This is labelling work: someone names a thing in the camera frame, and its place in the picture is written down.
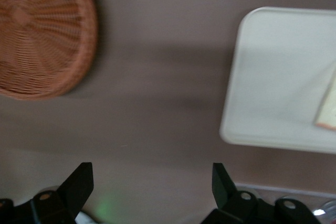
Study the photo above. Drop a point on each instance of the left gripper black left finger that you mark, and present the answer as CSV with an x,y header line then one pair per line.
x,y
71,195

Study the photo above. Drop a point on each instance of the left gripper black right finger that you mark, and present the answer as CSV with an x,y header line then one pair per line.
x,y
225,197

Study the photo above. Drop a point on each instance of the triangular sandwich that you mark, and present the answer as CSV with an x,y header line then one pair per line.
x,y
329,106

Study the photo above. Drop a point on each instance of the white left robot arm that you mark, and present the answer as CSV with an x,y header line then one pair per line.
x,y
85,218

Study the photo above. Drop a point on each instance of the beige rectangular tray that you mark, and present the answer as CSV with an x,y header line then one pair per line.
x,y
275,77

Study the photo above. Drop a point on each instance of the brown round wicker basket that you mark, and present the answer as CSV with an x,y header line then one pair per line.
x,y
42,30

